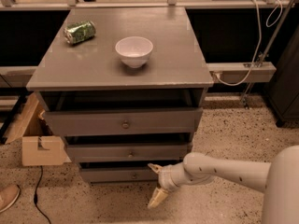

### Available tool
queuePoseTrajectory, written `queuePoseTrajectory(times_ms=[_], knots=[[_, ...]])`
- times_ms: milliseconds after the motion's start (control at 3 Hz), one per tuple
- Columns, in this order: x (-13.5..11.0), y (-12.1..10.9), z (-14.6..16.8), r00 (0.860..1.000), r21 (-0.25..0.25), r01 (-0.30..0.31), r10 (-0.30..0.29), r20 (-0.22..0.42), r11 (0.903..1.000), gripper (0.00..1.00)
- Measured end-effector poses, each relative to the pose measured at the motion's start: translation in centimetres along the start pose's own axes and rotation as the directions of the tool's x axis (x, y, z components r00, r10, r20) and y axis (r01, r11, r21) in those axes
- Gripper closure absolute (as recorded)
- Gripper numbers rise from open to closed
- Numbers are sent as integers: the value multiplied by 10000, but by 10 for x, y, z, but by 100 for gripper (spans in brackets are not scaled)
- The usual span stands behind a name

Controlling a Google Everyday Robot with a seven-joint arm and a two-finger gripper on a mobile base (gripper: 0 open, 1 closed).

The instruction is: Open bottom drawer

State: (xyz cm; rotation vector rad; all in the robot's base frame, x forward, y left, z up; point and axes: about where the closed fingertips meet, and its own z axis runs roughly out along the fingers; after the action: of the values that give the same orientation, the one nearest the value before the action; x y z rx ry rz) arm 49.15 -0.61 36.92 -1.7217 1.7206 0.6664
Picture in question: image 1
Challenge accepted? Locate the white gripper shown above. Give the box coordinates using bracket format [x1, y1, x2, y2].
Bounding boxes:
[148, 162, 194, 209]

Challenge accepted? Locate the grey bottom drawer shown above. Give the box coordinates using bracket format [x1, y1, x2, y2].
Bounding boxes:
[79, 166, 158, 183]

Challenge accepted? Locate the grey drawer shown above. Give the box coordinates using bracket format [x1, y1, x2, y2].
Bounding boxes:
[44, 108, 203, 136]
[79, 166, 158, 183]
[66, 143, 192, 162]

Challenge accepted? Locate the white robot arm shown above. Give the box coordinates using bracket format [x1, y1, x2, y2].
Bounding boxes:
[148, 146, 299, 224]

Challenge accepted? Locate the grey middle drawer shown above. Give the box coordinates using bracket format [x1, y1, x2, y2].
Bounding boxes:
[66, 143, 192, 162]

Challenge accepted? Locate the grey top drawer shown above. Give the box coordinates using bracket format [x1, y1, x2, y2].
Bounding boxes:
[44, 108, 203, 136]

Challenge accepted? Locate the grey drawer cabinet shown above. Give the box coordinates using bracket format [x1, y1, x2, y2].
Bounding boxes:
[27, 7, 213, 183]

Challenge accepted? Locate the metal diagonal pole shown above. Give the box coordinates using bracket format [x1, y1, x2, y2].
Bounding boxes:
[238, 0, 295, 109]

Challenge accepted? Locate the cardboard box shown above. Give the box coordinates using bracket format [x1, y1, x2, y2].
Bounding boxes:
[5, 93, 71, 166]

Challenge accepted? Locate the white bowl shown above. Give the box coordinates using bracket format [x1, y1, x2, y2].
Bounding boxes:
[115, 36, 153, 68]

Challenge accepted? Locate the tan shoe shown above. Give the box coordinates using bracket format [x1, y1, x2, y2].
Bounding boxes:
[0, 185, 21, 213]

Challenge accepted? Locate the dark cabinet at right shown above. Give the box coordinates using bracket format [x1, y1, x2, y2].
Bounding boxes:
[264, 27, 299, 127]

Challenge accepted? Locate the green crushed soda can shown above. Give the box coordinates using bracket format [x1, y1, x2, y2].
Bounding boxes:
[64, 21, 96, 45]

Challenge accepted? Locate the black floor cable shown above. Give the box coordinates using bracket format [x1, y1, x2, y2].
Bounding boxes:
[33, 165, 52, 224]

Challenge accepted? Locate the metal rail frame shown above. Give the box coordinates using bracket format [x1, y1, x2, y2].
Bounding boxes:
[0, 0, 299, 89]

